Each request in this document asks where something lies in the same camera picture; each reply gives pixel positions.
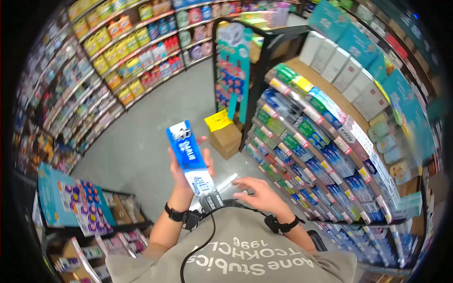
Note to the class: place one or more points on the person's left fingers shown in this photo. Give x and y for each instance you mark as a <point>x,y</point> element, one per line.
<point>208,161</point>

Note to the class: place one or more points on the person's body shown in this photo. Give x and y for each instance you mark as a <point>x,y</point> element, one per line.
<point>247,247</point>

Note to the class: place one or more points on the brown cardboard box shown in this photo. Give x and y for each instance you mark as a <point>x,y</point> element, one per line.
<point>226,141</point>

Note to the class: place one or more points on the full shop shelf blurred goods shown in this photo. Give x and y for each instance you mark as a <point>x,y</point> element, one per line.
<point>60,99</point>

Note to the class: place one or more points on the low shop shelf blue poster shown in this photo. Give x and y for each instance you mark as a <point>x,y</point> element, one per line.
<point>81,219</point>

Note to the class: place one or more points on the black display stand blue poster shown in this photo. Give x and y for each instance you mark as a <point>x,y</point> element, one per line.
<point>233,70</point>

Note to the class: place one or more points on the person's left hand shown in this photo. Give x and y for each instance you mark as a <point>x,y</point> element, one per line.
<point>178,180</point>

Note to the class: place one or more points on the blue and white toothpaste box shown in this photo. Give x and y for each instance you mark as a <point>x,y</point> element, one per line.
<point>187,152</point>

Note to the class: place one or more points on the person's left thumb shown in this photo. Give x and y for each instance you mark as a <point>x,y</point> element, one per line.
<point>174,164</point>

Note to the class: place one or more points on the black wrist band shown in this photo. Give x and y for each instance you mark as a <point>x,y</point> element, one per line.
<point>286,224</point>
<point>177,214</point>

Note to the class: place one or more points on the person's right fingers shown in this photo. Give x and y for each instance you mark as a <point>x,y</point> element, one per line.
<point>246,184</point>

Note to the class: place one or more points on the full shop shelf of toothpaste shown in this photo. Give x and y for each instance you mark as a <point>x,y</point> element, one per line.
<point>318,148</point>

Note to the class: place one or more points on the person's right hand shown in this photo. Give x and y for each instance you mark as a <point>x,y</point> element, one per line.
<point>265,198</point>

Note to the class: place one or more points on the full shop shelf round packs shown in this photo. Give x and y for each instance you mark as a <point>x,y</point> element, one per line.
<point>198,32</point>

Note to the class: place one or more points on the full shop shelf of detergents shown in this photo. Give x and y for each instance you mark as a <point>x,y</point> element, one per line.
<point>120,53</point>

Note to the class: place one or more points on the yellow paper sign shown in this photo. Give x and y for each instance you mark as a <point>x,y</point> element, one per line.
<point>217,120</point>

